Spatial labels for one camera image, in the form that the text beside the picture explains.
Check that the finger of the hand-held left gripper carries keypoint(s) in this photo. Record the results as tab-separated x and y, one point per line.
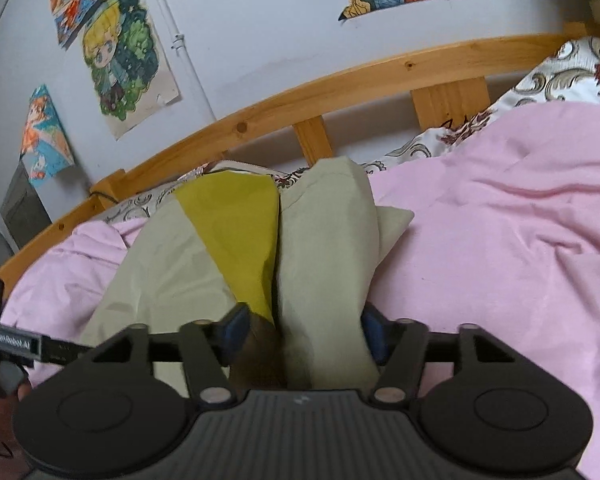
65	349

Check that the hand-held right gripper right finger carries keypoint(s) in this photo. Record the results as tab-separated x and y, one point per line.
372	335

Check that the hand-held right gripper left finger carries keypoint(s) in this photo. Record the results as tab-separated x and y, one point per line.
237	327

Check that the olive brown hooded jacket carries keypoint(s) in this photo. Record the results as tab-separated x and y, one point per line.
320	260

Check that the person's left hand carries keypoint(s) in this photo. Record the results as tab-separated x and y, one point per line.
0	412

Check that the dark grey panel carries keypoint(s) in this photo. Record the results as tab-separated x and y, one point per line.
25	207

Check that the pink blanket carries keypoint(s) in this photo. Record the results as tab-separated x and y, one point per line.
505	235

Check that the floral patterned pillow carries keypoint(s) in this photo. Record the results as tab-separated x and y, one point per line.
555	77

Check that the small blue orange wall poster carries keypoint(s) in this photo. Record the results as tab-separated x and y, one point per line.
45	135

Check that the wooden bed frame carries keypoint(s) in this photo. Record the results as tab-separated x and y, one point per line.
360	72

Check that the blond figure wall poster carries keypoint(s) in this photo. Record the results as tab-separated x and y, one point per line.
125	60

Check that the white wall pipe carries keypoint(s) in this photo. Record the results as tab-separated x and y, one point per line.
180	40

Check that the orange haired figure wall poster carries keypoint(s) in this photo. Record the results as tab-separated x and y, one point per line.
87	0

